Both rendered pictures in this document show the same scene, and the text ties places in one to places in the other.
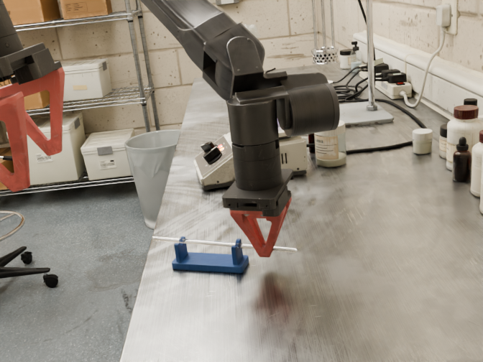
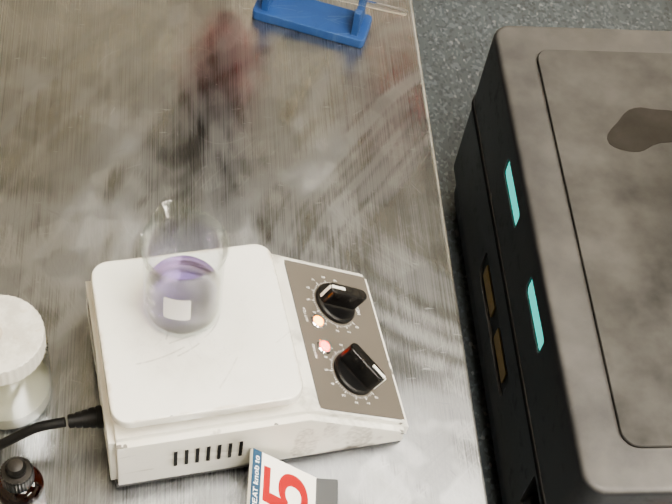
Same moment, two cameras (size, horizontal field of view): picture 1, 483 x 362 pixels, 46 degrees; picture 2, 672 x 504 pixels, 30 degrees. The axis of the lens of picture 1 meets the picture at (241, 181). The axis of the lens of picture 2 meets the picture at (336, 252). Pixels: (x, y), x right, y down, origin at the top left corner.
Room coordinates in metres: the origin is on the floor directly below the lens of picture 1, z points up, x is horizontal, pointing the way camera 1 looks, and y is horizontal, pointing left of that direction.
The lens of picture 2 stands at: (1.46, -0.08, 1.52)
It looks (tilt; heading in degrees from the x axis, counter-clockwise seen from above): 54 degrees down; 166
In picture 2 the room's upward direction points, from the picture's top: 12 degrees clockwise
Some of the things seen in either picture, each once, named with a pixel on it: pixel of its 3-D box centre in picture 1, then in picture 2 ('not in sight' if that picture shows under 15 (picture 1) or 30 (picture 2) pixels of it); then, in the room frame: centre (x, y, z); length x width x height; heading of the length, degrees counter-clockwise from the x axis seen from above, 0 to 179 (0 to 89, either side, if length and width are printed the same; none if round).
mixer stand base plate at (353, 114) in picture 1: (324, 116); not in sight; (1.39, -0.23, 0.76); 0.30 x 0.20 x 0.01; 90
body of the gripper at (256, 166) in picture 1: (257, 168); not in sight; (0.65, -0.02, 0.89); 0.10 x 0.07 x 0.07; 161
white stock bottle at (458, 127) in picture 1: (465, 138); not in sight; (0.94, -0.40, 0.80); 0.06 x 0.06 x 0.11
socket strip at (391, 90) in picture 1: (382, 78); not in sight; (1.71, -0.46, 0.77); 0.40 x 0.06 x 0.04; 0
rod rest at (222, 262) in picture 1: (208, 253); (313, 6); (0.68, 0.05, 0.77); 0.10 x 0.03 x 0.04; 71
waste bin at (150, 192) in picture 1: (164, 179); not in sight; (2.64, 0.37, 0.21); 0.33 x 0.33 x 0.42
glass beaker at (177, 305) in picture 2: not in sight; (181, 271); (1.03, -0.06, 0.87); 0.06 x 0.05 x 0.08; 19
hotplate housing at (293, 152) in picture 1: (253, 152); (231, 360); (1.04, -0.03, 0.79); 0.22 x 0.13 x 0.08; 99
